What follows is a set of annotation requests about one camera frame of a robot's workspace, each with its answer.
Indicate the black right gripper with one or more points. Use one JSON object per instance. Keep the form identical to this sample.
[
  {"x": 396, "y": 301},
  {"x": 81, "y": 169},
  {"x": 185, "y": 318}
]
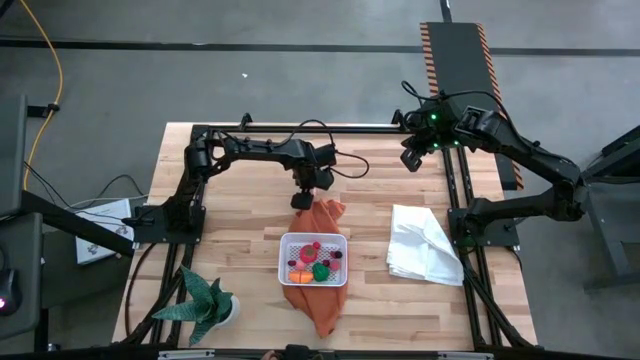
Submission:
[{"x": 430, "y": 127}]

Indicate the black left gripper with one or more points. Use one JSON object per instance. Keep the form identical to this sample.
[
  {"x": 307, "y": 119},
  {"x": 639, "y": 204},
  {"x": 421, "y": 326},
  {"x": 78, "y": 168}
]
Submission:
[{"x": 312, "y": 162}]

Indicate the red toy tomato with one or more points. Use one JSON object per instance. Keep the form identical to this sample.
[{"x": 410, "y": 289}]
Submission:
[{"x": 308, "y": 254}]

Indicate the pink toy peach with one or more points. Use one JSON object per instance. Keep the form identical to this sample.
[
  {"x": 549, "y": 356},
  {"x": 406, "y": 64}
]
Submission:
[{"x": 334, "y": 265}]

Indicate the green toy bell pepper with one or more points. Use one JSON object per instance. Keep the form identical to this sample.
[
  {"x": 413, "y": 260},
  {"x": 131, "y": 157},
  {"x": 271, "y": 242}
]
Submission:
[{"x": 320, "y": 272}]

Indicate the orange toy vegetable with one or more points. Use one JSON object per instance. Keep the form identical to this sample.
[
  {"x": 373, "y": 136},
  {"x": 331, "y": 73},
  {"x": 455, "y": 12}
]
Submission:
[{"x": 300, "y": 277}]

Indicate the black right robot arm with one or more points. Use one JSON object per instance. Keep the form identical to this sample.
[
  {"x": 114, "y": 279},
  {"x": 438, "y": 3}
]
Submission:
[{"x": 525, "y": 155}]

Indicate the white perforated plastic basket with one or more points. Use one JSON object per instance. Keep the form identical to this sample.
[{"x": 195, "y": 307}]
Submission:
[{"x": 313, "y": 235}]

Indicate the white folded cloth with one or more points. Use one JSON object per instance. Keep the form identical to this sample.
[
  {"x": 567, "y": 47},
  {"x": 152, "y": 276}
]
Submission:
[{"x": 425, "y": 245}]

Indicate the black mat with striped edges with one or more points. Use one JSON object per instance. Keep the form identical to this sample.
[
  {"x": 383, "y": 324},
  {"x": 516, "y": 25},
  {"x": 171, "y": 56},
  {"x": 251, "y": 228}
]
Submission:
[{"x": 460, "y": 60}]

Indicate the orange cloth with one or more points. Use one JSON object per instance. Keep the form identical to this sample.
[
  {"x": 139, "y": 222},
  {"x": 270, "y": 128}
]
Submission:
[{"x": 315, "y": 305}]

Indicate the green potted plant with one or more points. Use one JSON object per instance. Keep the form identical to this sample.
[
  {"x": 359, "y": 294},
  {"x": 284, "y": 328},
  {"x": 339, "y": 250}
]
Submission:
[{"x": 200, "y": 305}]

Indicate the person's hand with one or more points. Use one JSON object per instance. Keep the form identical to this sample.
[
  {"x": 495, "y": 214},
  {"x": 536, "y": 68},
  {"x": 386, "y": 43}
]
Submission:
[{"x": 269, "y": 356}]

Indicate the white printed box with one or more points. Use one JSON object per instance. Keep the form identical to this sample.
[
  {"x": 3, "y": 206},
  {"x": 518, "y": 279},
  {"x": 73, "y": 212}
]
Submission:
[{"x": 100, "y": 240}]

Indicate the black equipment cart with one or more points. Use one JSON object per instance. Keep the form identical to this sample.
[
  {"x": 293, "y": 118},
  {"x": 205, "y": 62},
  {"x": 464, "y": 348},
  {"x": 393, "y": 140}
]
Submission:
[{"x": 615, "y": 240}]

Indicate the black stand beam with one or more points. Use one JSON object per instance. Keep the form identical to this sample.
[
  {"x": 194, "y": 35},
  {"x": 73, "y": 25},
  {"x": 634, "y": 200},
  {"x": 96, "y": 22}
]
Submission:
[{"x": 65, "y": 220}]

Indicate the grey side desk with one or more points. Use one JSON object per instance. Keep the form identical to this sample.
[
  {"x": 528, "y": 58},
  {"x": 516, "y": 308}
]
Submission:
[{"x": 30, "y": 250}]

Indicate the black flat panel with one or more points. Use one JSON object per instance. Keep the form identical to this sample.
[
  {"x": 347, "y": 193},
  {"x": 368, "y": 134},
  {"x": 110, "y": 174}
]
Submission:
[{"x": 12, "y": 150}]

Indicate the black computer mouse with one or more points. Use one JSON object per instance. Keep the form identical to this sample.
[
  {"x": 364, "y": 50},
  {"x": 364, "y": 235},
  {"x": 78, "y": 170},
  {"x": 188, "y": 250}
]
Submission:
[{"x": 7, "y": 290}]

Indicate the black metal table frame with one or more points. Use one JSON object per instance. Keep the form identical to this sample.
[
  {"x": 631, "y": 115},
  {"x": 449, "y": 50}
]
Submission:
[{"x": 350, "y": 129}]

